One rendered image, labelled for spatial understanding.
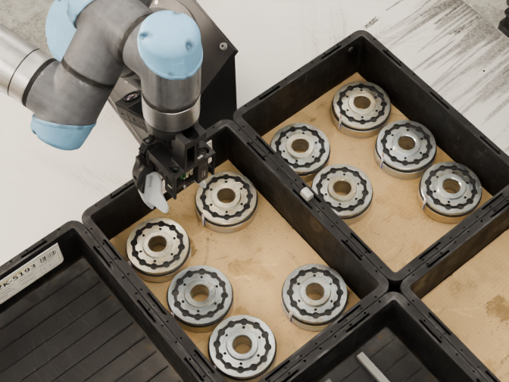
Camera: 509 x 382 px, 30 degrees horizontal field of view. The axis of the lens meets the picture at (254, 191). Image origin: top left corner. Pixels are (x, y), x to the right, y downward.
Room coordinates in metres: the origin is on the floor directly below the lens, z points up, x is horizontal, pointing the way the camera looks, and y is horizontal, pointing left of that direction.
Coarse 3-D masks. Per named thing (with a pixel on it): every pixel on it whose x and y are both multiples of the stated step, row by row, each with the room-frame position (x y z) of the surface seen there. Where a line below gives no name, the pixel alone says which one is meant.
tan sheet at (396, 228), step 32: (320, 96) 1.02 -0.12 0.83; (320, 128) 0.95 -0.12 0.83; (352, 160) 0.88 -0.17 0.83; (448, 160) 0.88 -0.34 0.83; (384, 192) 0.81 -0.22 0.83; (416, 192) 0.81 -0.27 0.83; (448, 192) 0.81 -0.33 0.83; (352, 224) 0.75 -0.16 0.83; (384, 224) 0.75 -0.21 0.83; (416, 224) 0.75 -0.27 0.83; (448, 224) 0.75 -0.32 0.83; (384, 256) 0.69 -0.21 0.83; (416, 256) 0.69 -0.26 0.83
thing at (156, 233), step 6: (150, 234) 0.72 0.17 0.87; (156, 234) 0.72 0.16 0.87; (162, 234) 0.72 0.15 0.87; (168, 234) 0.72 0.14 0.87; (144, 240) 0.71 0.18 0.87; (150, 240) 0.71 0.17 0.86; (168, 240) 0.71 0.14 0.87; (144, 246) 0.70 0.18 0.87; (168, 246) 0.70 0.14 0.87; (150, 252) 0.69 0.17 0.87; (156, 252) 0.69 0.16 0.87; (162, 252) 0.69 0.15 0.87; (168, 252) 0.69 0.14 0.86
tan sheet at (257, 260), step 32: (192, 192) 0.82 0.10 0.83; (192, 224) 0.76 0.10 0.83; (256, 224) 0.75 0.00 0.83; (288, 224) 0.75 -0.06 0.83; (192, 256) 0.70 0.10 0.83; (224, 256) 0.70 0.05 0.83; (256, 256) 0.70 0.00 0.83; (288, 256) 0.69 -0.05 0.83; (160, 288) 0.64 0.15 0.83; (256, 288) 0.64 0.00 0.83; (288, 320) 0.58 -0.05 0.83; (288, 352) 0.53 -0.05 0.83
